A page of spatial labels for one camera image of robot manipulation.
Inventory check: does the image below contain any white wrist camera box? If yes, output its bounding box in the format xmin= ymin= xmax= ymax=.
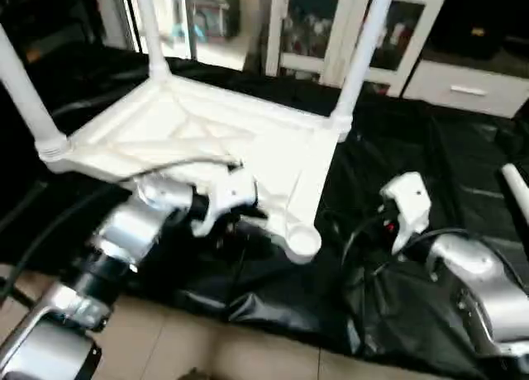
xmin=379 ymin=172 xmax=432 ymax=255
xmin=190 ymin=167 xmax=259 ymax=238

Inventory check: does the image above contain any white plastic table top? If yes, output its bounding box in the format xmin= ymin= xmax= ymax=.
xmin=37 ymin=73 xmax=355 ymax=265

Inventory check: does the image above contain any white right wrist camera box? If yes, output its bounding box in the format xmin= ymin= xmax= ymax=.
xmin=379 ymin=172 xmax=432 ymax=255

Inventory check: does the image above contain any black work mat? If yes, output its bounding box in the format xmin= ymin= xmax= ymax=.
xmin=0 ymin=41 xmax=529 ymax=373

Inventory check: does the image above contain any blue grey floor appliance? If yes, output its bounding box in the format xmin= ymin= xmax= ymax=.
xmin=186 ymin=0 xmax=241 ymax=42

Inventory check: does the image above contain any white plastic table leg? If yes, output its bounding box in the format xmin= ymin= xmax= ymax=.
xmin=0 ymin=25 xmax=71 ymax=162
xmin=329 ymin=0 xmax=399 ymax=143
xmin=132 ymin=0 xmax=172 ymax=82
xmin=500 ymin=164 xmax=529 ymax=224

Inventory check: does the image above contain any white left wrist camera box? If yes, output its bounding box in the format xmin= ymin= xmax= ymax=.
xmin=190 ymin=167 xmax=259 ymax=238

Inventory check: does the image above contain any white glass-door cabinet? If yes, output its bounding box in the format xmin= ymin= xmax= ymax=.
xmin=263 ymin=0 xmax=451 ymax=96

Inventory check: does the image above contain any white drawer unit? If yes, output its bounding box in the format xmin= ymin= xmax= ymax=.
xmin=403 ymin=59 xmax=529 ymax=118

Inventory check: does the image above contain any black metal bench leg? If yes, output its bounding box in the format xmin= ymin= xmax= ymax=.
xmin=0 ymin=281 xmax=36 ymax=308

